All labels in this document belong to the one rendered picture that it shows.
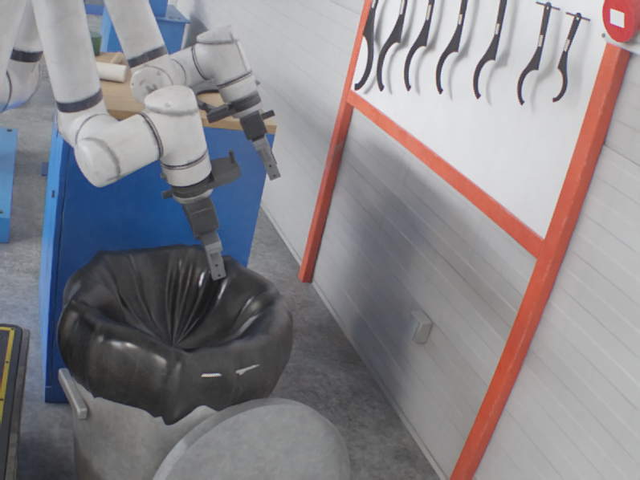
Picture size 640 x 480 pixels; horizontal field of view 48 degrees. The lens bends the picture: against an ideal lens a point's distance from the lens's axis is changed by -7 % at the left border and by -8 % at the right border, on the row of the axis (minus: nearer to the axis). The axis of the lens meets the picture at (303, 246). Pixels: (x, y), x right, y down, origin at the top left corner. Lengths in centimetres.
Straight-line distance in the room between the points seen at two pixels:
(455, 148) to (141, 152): 130
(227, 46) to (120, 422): 84
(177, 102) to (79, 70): 18
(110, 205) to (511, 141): 110
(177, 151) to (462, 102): 124
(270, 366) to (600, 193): 88
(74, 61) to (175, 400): 68
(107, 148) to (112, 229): 89
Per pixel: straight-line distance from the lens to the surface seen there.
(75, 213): 209
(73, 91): 134
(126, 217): 211
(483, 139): 224
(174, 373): 152
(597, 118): 186
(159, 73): 157
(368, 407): 268
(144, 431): 165
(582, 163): 188
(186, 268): 190
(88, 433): 177
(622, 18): 163
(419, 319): 247
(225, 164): 139
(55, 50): 131
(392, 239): 274
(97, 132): 128
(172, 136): 128
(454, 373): 237
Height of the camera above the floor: 149
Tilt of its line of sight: 23 degrees down
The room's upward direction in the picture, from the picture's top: 13 degrees clockwise
